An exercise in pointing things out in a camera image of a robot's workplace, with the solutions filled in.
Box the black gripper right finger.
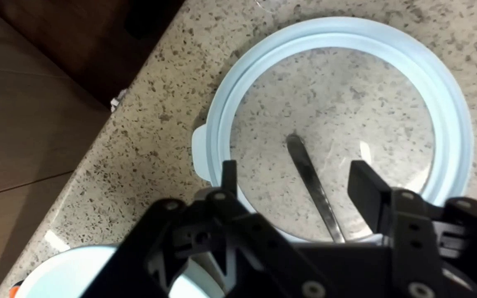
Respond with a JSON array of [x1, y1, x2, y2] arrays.
[[346, 159, 477, 298]]

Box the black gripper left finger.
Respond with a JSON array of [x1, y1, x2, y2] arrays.
[[80, 159, 335, 298]]

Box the metal spoon handle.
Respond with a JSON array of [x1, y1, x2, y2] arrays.
[[285, 132, 348, 245]]

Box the light blue bowl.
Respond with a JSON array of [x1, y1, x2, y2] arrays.
[[14, 245, 229, 298]]

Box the light blue round lid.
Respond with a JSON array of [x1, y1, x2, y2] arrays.
[[191, 14, 476, 245]]

